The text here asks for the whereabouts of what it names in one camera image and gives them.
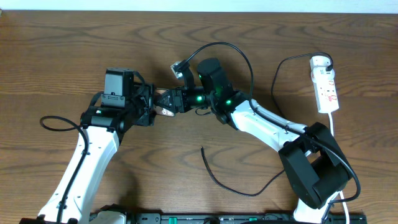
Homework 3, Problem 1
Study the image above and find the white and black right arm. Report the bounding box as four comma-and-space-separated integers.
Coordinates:
155, 58, 357, 223

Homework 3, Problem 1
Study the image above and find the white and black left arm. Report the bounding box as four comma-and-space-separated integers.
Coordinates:
20, 68, 154, 223

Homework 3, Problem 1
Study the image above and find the white power strip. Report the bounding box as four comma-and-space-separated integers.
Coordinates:
311, 67, 339, 114

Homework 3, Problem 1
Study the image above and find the white USB wall charger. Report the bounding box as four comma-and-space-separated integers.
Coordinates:
310, 55, 333, 72

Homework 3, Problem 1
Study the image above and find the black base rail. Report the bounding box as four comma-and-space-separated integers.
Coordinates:
90, 203, 368, 224

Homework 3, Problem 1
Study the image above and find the black USB charging cable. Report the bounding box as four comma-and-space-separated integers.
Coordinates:
200, 52, 334, 197

